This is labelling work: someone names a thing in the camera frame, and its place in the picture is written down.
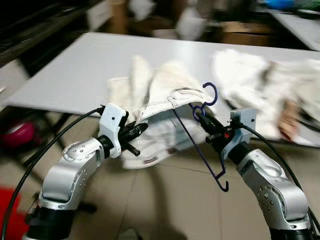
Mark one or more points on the pink floor appliance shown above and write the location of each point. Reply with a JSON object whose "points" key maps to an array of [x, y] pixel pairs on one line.
{"points": [[17, 135]]}

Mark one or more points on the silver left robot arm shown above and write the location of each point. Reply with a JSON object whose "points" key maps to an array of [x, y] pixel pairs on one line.
{"points": [[65, 170]]}

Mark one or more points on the large black appliance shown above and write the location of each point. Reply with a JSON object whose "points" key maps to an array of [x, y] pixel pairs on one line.
{"points": [[30, 30]]}

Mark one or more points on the brown cardboard box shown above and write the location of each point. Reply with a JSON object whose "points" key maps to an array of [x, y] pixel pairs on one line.
{"points": [[245, 34]]}

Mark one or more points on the blue clothes hanger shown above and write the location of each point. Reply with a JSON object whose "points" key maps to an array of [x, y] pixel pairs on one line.
{"points": [[216, 94]]}

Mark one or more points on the grey table black legs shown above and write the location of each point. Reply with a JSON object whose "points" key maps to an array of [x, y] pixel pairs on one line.
{"points": [[75, 65]]}

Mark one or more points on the white drawer unit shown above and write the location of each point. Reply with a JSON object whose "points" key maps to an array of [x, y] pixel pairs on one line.
{"points": [[10, 80]]}

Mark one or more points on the cream garment dark seams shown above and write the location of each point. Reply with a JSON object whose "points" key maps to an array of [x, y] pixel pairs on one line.
{"points": [[165, 85]]}

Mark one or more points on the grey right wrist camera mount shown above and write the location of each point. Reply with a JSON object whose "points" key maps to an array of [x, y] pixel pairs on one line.
{"points": [[243, 120]]}

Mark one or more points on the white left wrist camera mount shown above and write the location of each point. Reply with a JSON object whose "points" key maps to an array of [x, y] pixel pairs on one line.
{"points": [[111, 122]]}

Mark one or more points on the white crumpled garment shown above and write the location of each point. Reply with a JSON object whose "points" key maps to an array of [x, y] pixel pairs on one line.
{"points": [[250, 75]]}

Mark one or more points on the small blue object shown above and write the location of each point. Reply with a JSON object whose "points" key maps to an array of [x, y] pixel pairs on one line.
{"points": [[280, 3]]}

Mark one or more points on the light grey side table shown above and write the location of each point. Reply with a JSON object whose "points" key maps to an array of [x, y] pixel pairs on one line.
{"points": [[300, 27]]}

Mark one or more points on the white plastic bag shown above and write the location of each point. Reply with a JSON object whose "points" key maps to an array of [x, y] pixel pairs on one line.
{"points": [[192, 22]]}

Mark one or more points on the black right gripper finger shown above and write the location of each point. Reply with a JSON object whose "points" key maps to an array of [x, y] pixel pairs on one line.
{"points": [[206, 124], [209, 120]]}

